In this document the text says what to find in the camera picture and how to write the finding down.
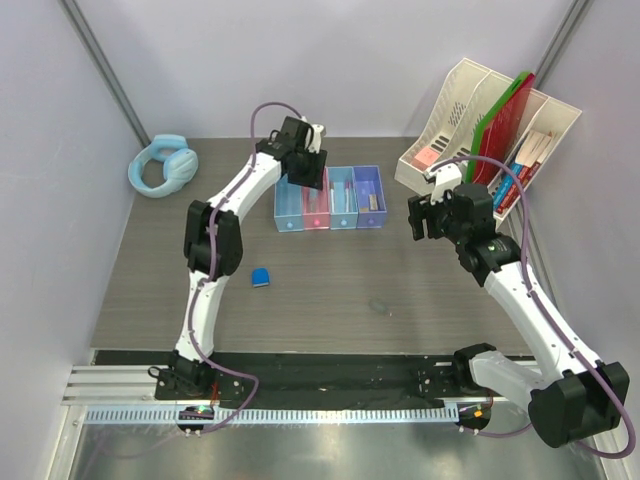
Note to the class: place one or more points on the teal blue drawer box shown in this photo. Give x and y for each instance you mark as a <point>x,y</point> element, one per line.
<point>342,220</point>

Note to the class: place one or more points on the light blue drawer box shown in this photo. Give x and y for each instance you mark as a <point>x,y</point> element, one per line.
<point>288,206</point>

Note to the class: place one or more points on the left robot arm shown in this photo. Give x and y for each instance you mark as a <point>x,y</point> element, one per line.
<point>213,248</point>

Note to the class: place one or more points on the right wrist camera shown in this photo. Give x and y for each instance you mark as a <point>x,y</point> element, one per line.
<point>441,179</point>

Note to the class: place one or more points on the red perforated board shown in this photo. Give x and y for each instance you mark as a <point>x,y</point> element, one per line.
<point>497,130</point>

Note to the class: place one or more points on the books in rack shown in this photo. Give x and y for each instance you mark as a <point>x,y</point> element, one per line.
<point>528,156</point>

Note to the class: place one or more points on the blue capped white marker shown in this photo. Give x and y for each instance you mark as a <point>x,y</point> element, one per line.
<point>313,201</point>

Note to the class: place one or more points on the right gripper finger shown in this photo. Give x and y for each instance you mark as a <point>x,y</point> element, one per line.
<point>417,213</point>
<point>431,215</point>

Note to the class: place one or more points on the green board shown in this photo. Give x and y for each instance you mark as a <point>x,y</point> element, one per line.
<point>491,89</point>

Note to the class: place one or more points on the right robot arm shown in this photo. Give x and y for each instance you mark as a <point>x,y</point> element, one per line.
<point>573,394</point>

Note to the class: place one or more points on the slotted cable duct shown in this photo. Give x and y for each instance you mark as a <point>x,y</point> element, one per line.
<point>199,415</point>

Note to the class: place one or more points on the magenta capped white pen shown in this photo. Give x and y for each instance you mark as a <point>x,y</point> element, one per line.
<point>347,189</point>

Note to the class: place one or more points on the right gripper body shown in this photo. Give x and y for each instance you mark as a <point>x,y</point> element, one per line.
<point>452,229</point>

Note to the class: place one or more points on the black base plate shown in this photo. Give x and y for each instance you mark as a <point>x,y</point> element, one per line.
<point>298,380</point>

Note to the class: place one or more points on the pink notepad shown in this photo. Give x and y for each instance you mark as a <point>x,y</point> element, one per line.
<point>425,158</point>

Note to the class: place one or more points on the purple drawer box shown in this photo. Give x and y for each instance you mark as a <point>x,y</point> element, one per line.
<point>368,181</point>

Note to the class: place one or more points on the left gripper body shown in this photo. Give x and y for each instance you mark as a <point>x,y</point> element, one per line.
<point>308,168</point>

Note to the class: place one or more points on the light blue headphones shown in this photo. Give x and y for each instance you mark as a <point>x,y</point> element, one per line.
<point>179,163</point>

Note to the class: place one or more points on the pink drawer box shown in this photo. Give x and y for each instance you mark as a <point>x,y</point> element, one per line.
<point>316,214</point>

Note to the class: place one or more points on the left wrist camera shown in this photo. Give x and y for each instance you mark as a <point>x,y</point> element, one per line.
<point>314,137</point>

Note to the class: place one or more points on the blue pencil sharpener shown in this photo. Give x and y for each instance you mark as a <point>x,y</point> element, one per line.
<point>260,277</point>

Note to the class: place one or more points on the brown capped white pen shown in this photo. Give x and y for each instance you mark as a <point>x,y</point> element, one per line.
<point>333,198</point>

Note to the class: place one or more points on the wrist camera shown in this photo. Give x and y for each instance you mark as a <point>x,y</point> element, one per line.
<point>441,179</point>
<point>314,137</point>

